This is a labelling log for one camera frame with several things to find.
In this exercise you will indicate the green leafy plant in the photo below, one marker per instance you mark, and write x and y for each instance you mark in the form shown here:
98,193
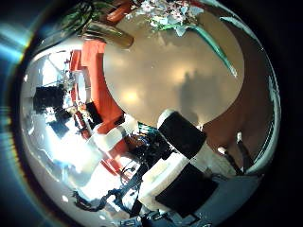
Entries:
67,20

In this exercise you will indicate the pastel flower bouquet teal stem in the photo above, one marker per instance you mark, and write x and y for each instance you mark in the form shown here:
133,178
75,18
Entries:
176,15

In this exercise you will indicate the black pole with white tip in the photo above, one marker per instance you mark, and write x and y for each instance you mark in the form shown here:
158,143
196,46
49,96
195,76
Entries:
232,160
245,151

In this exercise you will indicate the olive glossy vase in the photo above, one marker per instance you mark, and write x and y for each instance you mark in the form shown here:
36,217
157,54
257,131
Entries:
109,34

